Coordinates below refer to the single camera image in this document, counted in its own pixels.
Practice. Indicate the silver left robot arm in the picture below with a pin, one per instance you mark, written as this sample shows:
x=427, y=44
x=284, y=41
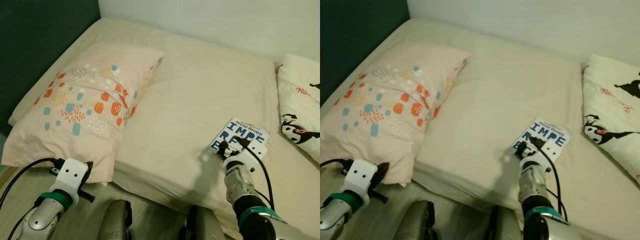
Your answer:
x=42, y=215
x=337, y=215

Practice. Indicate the cream cartoon print quilt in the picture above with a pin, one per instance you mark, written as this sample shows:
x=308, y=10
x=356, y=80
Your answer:
x=297, y=95
x=607, y=100

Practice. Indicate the white book blue letters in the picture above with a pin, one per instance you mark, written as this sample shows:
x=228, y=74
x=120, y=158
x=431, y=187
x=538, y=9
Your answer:
x=247, y=131
x=550, y=132

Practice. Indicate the pink patterned pillow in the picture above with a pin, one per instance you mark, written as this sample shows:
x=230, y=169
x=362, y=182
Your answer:
x=395, y=100
x=95, y=100

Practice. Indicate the dark grey left robot leg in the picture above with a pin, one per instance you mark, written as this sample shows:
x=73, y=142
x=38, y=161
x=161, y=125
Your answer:
x=419, y=222
x=116, y=222

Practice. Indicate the dark grey right robot leg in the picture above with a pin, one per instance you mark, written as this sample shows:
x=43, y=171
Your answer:
x=202, y=225
x=505, y=225

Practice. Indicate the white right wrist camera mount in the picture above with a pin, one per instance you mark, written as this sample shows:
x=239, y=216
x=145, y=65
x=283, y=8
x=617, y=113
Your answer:
x=537, y=160
x=245, y=160

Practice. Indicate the teal upholstered headboard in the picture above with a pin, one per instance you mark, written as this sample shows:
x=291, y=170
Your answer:
x=35, y=50
x=355, y=45

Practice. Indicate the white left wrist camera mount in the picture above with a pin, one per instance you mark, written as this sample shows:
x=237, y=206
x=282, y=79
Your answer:
x=70, y=177
x=362, y=177

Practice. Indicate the dark grey robot leg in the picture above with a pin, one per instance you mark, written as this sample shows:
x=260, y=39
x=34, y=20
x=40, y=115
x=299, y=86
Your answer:
x=116, y=222
x=419, y=222
x=505, y=225
x=202, y=225

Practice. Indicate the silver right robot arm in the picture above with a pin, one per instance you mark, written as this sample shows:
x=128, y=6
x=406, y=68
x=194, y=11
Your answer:
x=247, y=200
x=540, y=200

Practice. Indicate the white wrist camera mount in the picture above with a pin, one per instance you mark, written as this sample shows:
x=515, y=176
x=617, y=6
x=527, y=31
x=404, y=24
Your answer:
x=70, y=177
x=362, y=177
x=245, y=160
x=537, y=160

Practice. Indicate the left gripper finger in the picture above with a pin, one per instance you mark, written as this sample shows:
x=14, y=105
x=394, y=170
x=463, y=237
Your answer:
x=382, y=171
x=89, y=171

